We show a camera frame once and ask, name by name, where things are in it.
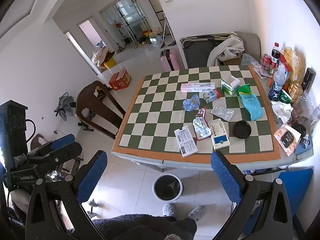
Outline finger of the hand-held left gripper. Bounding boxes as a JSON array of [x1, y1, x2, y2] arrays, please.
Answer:
[[29, 134, 75, 155], [27, 142, 82, 170]]

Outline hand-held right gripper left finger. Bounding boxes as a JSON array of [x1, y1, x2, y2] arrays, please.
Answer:
[[25, 151, 108, 240]]

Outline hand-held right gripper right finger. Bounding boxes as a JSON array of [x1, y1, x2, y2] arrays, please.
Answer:
[[211, 151, 293, 240]]

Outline white blue medicine box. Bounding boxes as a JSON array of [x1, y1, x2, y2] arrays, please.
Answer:
[[207, 119, 231, 150]]

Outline white paper box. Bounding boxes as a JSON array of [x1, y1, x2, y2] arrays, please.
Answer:
[[174, 126, 198, 158]]

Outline black round lid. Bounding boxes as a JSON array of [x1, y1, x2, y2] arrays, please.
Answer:
[[233, 120, 252, 139]]

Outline white round waste bin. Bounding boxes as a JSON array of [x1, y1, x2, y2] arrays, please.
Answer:
[[152, 174, 183, 202]]

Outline silver foil blister pack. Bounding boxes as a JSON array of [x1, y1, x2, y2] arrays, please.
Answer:
[[192, 117, 208, 130]]

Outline clear blister pack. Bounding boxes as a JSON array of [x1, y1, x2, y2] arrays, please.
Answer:
[[210, 105, 235, 122]]

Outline green blue plastic bag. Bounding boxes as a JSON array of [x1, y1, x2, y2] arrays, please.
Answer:
[[236, 84, 263, 122]]

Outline blue wrapper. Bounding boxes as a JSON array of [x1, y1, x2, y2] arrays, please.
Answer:
[[182, 94, 200, 112]]

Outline red blue milk carton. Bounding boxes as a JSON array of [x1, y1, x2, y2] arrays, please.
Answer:
[[202, 89, 221, 104]]

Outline person's left forearm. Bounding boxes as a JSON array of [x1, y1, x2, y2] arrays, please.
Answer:
[[0, 187, 33, 240]]

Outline dumbbell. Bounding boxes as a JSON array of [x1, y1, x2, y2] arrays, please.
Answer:
[[86, 199, 105, 217]]

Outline grey fuzzy slipper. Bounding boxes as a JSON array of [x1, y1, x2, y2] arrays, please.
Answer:
[[187, 206, 206, 222], [162, 203, 177, 217]]

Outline dark wooden chair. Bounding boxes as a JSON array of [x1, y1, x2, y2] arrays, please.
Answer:
[[76, 80, 127, 139]]

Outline checkered green white table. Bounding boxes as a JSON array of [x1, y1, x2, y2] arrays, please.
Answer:
[[111, 64, 314, 173]]

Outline orange patterned packet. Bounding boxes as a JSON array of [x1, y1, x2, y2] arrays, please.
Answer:
[[274, 124, 302, 157]]

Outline person's legs in dark robe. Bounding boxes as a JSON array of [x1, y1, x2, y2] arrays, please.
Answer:
[[92, 214, 198, 240]]

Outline red cardboard box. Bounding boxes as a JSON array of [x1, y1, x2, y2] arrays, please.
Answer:
[[109, 67, 132, 91]]

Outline blue flat pouch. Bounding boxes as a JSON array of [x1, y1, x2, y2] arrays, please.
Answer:
[[295, 138, 313, 155]]

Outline green white checkered mat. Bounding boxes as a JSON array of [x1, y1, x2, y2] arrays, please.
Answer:
[[114, 65, 282, 164]]

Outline white crumpled tissue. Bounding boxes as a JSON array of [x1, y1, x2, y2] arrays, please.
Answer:
[[271, 101, 293, 123]]

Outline green white medicine box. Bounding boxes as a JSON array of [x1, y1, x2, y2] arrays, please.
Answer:
[[221, 77, 241, 97]]

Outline yellow bin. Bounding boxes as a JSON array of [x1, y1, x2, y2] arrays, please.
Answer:
[[102, 56, 117, 70]]

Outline black round jar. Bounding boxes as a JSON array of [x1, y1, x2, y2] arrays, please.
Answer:
[[291, 124, 307, 138]]

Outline pile of clothes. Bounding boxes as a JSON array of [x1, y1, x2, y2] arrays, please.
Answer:
[[91, 46, 115, 67]]

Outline pink white toothpaste box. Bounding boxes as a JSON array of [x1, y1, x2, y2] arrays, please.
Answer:
[[180, 82, 216, 93]]

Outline green drink can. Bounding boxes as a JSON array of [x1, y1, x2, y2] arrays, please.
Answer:
[[278, 89, 292, 104]]

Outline water bottle with blue label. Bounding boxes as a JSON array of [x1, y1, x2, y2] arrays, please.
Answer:
[[268, 64, 287, 102]]

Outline clear plastic bag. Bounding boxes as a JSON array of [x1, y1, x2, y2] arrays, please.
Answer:
[[291, 92, 320, 130]]

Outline golden snack bag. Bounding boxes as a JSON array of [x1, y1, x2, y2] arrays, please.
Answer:
[[287, 75, 304, 103]]

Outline brown cardboard box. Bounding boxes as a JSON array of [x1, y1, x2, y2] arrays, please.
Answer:
[[220, 52, 243, 66]]

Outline red drink can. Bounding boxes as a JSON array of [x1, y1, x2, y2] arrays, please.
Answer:
[[262, 54, 272, 70]]

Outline grey folding bed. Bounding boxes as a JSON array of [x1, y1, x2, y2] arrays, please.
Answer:
[[180, 33, 234, 69]]

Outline pink suitcase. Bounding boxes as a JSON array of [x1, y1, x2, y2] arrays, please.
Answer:
[[160, 49, 183, 72]]

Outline black cylinder bottle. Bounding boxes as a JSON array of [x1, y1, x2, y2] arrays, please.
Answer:
[[301, 67, 316, 92]]

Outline beige coat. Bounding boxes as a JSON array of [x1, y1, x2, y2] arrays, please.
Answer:
[[207, 35, 245, 67]]

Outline black coat rack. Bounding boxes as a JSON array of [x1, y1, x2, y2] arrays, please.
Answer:
[[114, 4, 133, 43]]

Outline cola bottle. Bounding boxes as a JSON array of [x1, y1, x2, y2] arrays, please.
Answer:
[[271, 42, 280, 69]]

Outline yellow snack bag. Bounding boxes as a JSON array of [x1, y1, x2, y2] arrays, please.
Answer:
[[282, 47, 302, 80]]

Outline glass sliding door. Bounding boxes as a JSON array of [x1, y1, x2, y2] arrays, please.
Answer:
[[99, 0, 153, 45]]

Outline beige armchair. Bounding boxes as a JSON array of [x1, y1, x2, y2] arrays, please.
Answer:
[[234, 31, 262, 65]]

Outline silver tripod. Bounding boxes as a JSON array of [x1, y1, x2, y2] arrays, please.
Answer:
[[160, 15, 175, 49]]

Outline black cable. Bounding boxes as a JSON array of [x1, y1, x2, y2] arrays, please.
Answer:
[[24, 119, 36, 142]]

